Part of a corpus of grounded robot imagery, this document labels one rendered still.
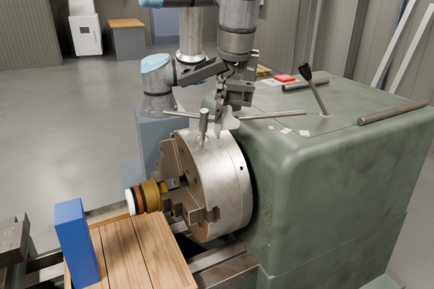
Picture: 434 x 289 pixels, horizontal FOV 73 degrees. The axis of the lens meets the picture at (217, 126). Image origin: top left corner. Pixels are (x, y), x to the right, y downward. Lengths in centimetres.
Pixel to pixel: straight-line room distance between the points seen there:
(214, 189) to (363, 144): 39
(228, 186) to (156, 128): 55
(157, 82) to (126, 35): 578
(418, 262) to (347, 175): 161
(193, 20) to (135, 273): 81
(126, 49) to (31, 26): 179
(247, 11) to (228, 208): 44
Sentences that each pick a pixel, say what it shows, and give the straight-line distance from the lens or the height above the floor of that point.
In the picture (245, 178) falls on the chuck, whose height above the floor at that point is 116.
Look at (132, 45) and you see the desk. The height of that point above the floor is 32.
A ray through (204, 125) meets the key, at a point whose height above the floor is 128.
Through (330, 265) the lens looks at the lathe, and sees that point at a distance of 109.
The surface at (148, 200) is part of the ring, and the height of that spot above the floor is 110.
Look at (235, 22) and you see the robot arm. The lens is 57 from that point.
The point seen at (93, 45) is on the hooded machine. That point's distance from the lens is 749.
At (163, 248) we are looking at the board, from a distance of 95.
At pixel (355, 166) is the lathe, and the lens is 85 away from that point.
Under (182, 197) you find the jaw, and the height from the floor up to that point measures 111.
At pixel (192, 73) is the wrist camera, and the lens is 64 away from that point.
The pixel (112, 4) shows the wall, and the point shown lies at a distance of 838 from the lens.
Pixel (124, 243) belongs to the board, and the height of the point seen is 89.
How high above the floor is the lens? 159
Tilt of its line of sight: 26 degrees down
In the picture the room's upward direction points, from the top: straight up
